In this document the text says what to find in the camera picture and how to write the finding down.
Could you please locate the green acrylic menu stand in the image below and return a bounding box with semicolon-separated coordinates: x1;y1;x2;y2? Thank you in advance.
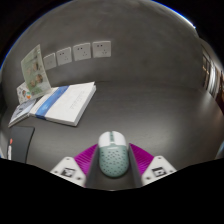
20;43;53;100

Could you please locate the grey striped cover book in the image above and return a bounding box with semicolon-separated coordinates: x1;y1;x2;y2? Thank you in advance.
7;97;38;129

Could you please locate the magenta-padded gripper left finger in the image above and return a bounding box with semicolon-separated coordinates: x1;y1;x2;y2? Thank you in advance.
49;143;101;189

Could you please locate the white book with blue band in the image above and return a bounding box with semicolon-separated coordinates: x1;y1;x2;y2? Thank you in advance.
29;81;98;127

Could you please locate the white and teal computer mouse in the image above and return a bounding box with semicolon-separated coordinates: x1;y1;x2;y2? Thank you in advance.
97;130;129;178

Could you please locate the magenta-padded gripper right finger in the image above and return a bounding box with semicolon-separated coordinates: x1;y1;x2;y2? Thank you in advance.
127;142;178;188

